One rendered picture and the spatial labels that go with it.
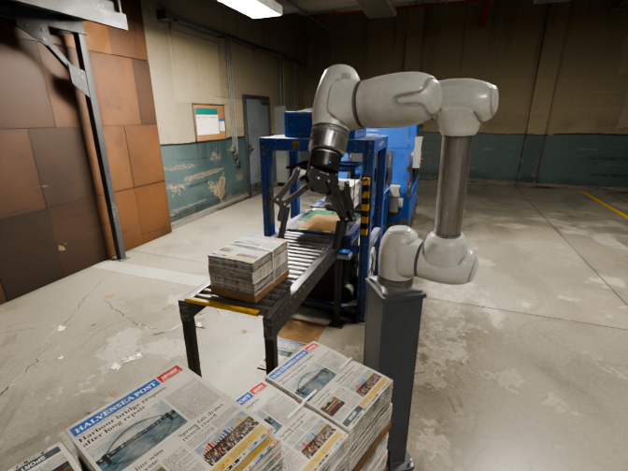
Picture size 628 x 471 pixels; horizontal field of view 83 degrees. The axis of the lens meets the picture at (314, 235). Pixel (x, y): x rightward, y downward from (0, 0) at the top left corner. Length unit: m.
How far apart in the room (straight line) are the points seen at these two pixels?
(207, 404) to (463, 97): 1.15
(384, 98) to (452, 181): 0.64
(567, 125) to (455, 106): 9.21
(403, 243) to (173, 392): 0.97
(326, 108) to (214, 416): 0.75
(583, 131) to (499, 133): 1.75
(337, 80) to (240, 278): 1.23
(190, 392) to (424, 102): 0.86
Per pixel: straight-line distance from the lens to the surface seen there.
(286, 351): 2.84
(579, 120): 10.52
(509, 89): 10.22
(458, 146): 1.33
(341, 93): 0.84
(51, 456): 1.01
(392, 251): 1.49
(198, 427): 0.93
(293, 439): 1.19
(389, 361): 1.73
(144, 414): 1.00
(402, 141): 5.01
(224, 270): 1.90
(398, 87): 0.78
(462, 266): 1.44
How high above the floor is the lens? 1.72
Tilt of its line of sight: 19 degrees down
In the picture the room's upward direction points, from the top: straight up
